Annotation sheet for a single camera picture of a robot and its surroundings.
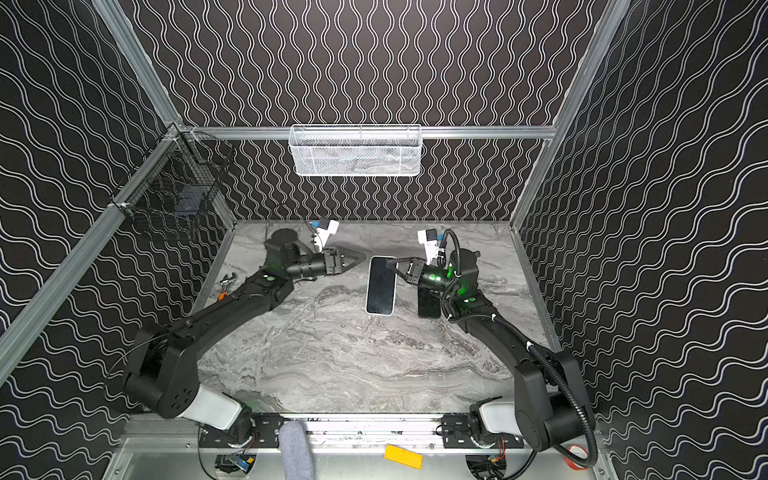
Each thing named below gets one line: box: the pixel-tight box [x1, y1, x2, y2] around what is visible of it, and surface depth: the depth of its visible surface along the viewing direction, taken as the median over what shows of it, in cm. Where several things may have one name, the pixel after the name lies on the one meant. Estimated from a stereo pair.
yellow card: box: [384, 444, 423, 470], surface depth 72 cm
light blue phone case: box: [365, 255, 399, 317], surface depth 76 cm
